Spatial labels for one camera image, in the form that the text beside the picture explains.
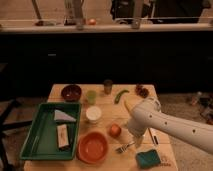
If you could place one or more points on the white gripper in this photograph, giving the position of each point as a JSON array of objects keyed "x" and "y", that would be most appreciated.
[{"x": 138, "y": 140}]

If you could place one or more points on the silver metal fork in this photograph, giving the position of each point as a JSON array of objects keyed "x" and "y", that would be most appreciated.
[{"x": 123, "y": 148}]

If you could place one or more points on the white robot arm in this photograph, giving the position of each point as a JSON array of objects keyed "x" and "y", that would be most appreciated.
[{"x": 147, "y": 114}]

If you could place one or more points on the orange bowl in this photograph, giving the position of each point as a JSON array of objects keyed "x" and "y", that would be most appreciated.
[{"x": 92, "y": 148}]

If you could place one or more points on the dark purple bowl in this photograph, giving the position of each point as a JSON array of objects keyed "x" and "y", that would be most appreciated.
[{"x": 71, "y": 93}]

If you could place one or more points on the teal sponge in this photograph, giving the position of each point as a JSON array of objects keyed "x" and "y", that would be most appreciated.
[{"x": 148, "y": 159}]

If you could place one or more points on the orange fruit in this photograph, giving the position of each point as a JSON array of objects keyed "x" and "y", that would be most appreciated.
[{"x": 114, "y": 130}]

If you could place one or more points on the yellow banana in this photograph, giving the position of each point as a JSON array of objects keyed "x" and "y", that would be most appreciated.
[{"x": 128, "y": 105}]

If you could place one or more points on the red brown toy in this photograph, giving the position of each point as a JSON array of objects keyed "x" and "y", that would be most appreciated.
[{"x": 141, "y": 91}]

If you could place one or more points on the white cup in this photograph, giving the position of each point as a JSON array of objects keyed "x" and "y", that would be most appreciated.
[{"x": 93, "y": 114}]

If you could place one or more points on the metal can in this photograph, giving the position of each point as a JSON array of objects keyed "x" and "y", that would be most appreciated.
[{"x": 108, "y": 86}]

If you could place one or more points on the green cup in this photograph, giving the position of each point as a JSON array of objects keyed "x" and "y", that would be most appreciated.
[{"x": 91, "y": 97}]

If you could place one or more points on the white rectangular box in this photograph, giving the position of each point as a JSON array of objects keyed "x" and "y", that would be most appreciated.
[{"x": 62, "y": 135}]

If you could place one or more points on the grey wedge block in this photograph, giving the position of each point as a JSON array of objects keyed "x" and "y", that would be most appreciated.
[{"x": 60, "y": 116}]

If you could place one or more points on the green plastic tray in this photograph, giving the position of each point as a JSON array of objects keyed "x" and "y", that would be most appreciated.
[{"x": 41, "y": 142}]

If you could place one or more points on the orange ball on shelf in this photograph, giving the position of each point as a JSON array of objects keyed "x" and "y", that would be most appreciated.
[{"x": 92, "y": 21}]

